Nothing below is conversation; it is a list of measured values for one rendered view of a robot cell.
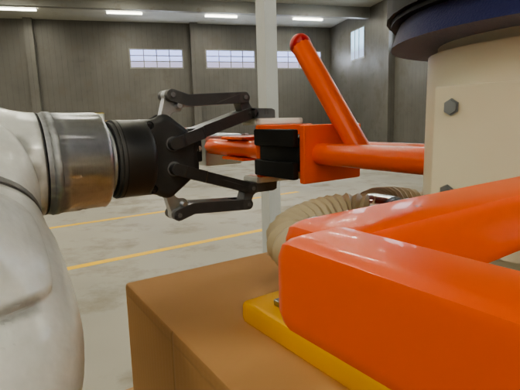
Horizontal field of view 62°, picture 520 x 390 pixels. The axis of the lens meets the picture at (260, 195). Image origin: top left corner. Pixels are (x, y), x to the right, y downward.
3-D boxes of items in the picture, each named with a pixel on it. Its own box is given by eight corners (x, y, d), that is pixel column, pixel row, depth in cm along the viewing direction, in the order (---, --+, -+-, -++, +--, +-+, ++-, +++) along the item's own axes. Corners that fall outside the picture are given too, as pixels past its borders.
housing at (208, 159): (244, 162, 65) (243, 132, 65) (203, 166, 62) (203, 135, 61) (220, 160, 71) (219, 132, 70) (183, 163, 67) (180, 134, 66)
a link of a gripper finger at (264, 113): (232, 119, 50) (230, 93, 49) (268, 118, 53) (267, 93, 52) (239, 119, 48) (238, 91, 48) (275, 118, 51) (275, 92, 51)
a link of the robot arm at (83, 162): (36, 208, 42) (99, 200, 46) (55, 224, 35) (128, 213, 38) (26, 113, 41) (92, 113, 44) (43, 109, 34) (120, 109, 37)
